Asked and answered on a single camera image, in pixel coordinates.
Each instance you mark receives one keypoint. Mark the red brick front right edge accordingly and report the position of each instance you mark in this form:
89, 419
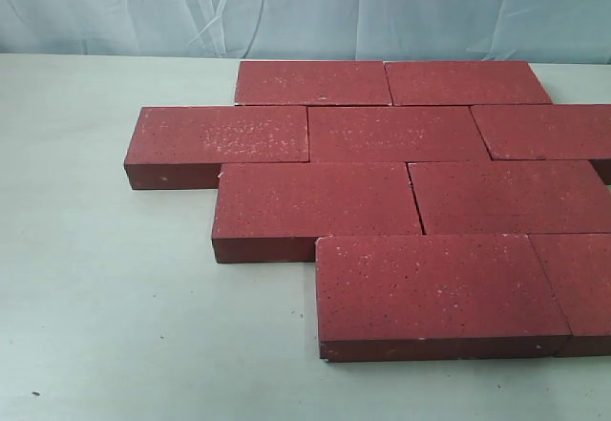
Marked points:
577, 267

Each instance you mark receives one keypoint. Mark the large red brick front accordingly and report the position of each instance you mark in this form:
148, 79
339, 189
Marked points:
438, 297

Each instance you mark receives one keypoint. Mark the red brick edge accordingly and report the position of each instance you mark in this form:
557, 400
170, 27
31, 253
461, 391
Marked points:
547, 132
577, 267

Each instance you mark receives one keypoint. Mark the white backdrop cloth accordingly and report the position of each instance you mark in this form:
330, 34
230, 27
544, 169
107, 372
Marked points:
548, 31

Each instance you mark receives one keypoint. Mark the red brick under tilted one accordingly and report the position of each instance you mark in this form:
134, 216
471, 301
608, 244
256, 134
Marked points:
313, 83

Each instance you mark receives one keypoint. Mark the red brick far right edge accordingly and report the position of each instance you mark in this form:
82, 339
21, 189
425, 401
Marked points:
547, 132

